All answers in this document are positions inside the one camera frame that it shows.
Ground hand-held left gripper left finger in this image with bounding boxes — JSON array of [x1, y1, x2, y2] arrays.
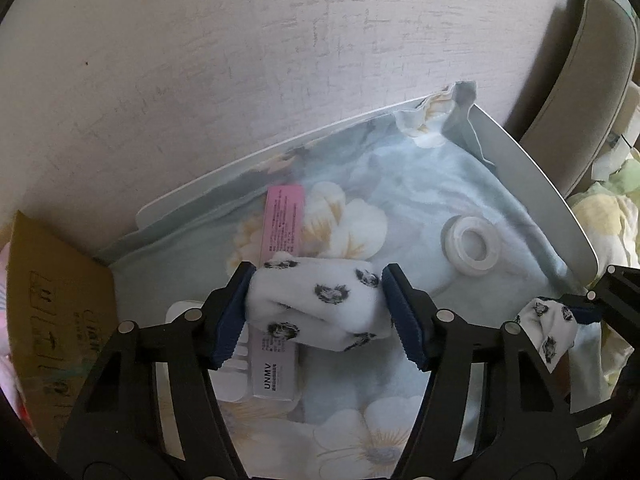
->
[[56, 261, 258, 480]]

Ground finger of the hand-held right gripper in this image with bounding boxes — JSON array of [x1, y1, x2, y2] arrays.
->
[[566, 265, 640, 324], [571, 394, 622, 431]]

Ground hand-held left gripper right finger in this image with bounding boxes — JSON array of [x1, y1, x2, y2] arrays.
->
[[381, 263, 587, 480]]

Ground white black-spotted sock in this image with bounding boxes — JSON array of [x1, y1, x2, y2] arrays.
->
[[245, 253, 396, 353], [516, 297, 577, 374]]

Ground pink teal printed cardboard box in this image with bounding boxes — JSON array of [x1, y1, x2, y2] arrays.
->
[[0, 209, 122, 453]]

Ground pale yellow cloth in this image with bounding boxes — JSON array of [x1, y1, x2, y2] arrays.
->
[[567, 157, 640, 268]]

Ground white tape roll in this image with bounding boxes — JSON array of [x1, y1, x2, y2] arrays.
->
[[440, 214, 502, 277]]

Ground pink white cosmetic box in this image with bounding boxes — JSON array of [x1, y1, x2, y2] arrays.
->
[[250, 183, 307, 403]]

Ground blue floral cloth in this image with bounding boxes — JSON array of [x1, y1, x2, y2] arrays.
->
[[94, 80, 628, 480]]

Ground beige chair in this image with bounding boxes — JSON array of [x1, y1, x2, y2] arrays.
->
[[517, 0, 640, 198]]

